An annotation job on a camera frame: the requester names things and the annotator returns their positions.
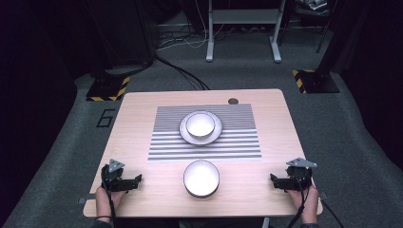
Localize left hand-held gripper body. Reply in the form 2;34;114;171
100;159;125;192

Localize white desk frame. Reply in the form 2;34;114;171
205;0;288;64

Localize black yellow striped stand base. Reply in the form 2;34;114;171
86;73;131;103
291;68;341;95

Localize white plate with dark rim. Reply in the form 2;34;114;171
178;110;224;147

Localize white floor cables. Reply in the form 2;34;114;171
156;0;226;52

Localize black cable at table edge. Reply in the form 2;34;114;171
320;199;346;228

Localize black floor cable bundle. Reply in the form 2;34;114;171
154;54;211;91

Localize grey striped placemat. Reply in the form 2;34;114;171
146;104;263;162

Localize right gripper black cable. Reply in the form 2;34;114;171
286;177;311;228

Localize person's left hand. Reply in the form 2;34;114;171
95;185;126;219

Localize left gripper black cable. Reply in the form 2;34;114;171
100;172;118;228

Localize person's right hand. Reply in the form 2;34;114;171
287;184;319;225

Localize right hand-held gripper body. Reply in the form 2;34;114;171
285;157;318;192

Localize black stand post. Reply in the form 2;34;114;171
316;0;374;84

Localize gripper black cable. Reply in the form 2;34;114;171
286;177;311;228
100;172;118;228

